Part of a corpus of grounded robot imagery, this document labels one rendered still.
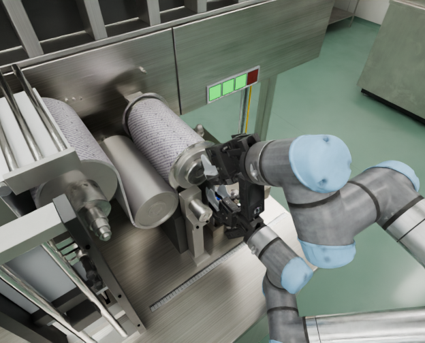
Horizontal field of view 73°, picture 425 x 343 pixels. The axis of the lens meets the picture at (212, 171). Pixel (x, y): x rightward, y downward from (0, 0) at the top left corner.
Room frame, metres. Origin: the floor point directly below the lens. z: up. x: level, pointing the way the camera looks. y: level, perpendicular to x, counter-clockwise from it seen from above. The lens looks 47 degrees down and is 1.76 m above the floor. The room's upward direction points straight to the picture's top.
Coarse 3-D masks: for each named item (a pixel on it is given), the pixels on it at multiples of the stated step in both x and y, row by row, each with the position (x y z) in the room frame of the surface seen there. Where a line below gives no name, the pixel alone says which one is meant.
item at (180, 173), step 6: (198, 150) 0.48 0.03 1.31; (204, 150) 0.49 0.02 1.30; (186, 156) 0.47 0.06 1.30; (192, 156) 0.47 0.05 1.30; (198, 156) 0.48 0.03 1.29; (180, 162) 0.46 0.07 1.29; (186, 162) 0.46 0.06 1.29; (180, 168) 0.45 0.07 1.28; (186, 168) 0.46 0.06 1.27; (180, 174) 0.45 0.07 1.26; (180, 180) 0.45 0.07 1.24; (186, 180) 0.46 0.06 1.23; (204, 180) 0.49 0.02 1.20; (186, 186) 0.45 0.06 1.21
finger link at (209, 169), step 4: (204, 156) 0.45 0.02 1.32; (204, 160) 0.44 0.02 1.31; (204, 164) 0.44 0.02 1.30; (208, 164) 0.43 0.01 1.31; (204, 168) 0.44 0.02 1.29; (208, 168) 0.43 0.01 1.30; (212, 168) 0.42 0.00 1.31; (204, 172) 0.44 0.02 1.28; (208, 172) 0.43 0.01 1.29; (212, 172) 0.42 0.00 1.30; (216, 172) 0.41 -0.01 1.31
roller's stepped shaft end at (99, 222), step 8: (96, 208) 0.29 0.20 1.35; (88, 216) 0.27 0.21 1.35; (96, 216) 0.27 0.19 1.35; (104, 216) 0.28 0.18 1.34; (88, 224) 0.26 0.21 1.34; (96, 224) 0.26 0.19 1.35; (104, 224) 0.26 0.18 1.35; (96, 232) 0.25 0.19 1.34; (104, 232) 0.25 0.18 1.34; (104, 240) 0.24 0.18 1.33
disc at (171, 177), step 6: (192, 144) 0.48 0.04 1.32; (198, 144) 0.49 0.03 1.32; (204, 144) 0.50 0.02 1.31; (210, 144) 0.51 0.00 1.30; (186, 150) 0.47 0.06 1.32; (192, 150) 0.48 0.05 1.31; (180, 156) 0.46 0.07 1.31; (174, 162) 0.45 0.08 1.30; (174, 168) 0.45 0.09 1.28; (174, 174) 0.45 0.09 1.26; (174, 180) 0.45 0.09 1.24; (174, 186) 0.44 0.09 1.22; (180, 186) 0.45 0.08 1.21
